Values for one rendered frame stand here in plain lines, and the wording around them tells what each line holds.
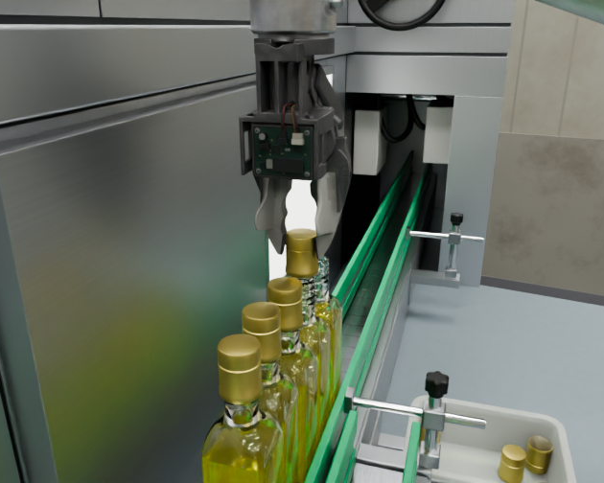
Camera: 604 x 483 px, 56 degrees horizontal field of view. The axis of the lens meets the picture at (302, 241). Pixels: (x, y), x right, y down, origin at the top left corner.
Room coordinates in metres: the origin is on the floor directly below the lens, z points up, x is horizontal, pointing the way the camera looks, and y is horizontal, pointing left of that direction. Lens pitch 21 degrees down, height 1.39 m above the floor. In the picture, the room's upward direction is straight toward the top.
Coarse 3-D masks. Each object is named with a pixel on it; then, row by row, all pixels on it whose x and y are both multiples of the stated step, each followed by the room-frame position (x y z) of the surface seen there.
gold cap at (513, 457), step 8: (504, 448) 0.66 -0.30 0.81; (512, 448) 0.66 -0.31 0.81; (520, 448) 0.66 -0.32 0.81; (504, 456) 0.65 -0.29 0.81; (512, 456) 0.65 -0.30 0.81; (520, 456) 0.65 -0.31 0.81; (504, 464) 0.65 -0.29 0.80; (512, 464) 0.64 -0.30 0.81; (520, 464) 0.64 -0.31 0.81; (504, 472) 0.65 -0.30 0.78; (512, 472) 0.64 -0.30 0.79; (520, 472) 0.64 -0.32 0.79; (504, 480) 0.64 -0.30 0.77; (512, 480) 0.64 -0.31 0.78; (520, 480) 0.64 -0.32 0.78
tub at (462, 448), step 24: (456, 408) 0.73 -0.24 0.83; (480, 408) 0.72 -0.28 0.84; (504, 408) 0.72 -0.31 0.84; (408, 432) 0.67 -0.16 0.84; (456, 432) 0.73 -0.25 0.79; (480, 432) 0.72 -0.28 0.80; (504, 432) 0.71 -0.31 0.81; (528, 432) 0.70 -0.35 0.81; (552, 432) 0.68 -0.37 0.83; (456, 456) 0.70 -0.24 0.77; (480, 456) 0.70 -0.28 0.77; (552, 456) 0.66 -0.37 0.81; (456, 480) 0.58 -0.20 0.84; (480, 480) 0.57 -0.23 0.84; (528, 480) 0.65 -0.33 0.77; (552, 480) 0.63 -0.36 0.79
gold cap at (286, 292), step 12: (276, 288) 0.48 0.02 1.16; (288, 288) 0.48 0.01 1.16; (300, 288) 0.49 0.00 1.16; (276, 300) 0.48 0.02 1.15; (288, 300) 0.48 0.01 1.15; (300, 300) 0.49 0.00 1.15; (288, 312) 0.48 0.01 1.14; (300, 312) 0.49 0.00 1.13; (288, 324) 0.48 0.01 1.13; (300, 324) 0.48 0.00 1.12
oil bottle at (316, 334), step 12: (312, 324) 0.54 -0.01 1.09; (324, 324) 0.55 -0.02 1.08; (300, 336) 0.52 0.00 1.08; (312, 336) 0.52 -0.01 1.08; (324, 336) 0.54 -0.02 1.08; (324, 348) 0.53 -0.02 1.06; (324, 360) 0.53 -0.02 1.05; (324, 372) 0.54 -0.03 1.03; (324, 384) 0.54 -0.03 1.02; (324, 396) 0.54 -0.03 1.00; (324, 408) 0.54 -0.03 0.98; (324, 420) 0.54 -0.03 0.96
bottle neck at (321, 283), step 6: (324, 258) 0.61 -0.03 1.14; (318, 264) 0.59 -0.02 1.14; (324, 264) 0.59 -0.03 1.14; (318, 270) 0.59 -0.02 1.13; (324, 270) 0.59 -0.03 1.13; (318, 276) 0.59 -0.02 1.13; (324, 276) 0.59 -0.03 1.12; (318, 282) 0.59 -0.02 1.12; (324, 282) 0.59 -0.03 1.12; (318, 288) 0.59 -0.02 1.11; (324, 288) 0.59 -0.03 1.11; (318, 294) 0.59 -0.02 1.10; (324, 294) 0.59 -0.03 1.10; (318, 300) 0.59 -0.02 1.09
